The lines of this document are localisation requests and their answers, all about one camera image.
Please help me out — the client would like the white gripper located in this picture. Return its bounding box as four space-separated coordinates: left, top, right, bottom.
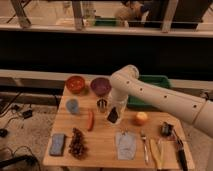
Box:
107 88 128 124

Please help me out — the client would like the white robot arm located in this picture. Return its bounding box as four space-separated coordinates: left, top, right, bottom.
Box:
109 65 213 138

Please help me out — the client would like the small metal cup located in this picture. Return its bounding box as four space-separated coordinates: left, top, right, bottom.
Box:
97 98 107 113

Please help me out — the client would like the blue paper cup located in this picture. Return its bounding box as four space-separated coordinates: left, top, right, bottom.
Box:
66 99 79 114

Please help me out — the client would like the blue sponge eraser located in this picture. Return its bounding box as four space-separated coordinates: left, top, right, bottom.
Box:
49 133 66 156

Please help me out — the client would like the orange carrot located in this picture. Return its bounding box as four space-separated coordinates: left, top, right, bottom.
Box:
87 110 94 131

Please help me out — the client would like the red yellow apple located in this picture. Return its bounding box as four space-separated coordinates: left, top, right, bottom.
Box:
134 112 148 126

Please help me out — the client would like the purple bowl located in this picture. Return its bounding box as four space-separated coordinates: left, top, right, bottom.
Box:
90 77 111 96

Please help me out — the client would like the grey folded cloth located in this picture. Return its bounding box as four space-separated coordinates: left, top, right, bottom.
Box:
115 131 137 160

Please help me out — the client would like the silver fork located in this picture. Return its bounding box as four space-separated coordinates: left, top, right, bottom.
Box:
140 131 149 165

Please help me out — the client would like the dark grape bunch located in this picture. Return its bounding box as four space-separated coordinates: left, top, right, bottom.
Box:
69 128 87 159

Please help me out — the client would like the orange-red bowl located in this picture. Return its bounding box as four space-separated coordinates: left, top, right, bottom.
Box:
65 76 85 94

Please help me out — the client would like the small black device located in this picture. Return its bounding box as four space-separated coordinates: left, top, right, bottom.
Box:
161 122 173 137

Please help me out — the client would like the green plastic bin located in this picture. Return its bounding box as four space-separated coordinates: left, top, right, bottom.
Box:
127 75 170 111

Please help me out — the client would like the black handled tool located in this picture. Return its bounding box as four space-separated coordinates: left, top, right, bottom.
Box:
173 130 188 171

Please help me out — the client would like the black floor cable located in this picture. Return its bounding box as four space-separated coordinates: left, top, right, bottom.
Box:
0 91 43 171

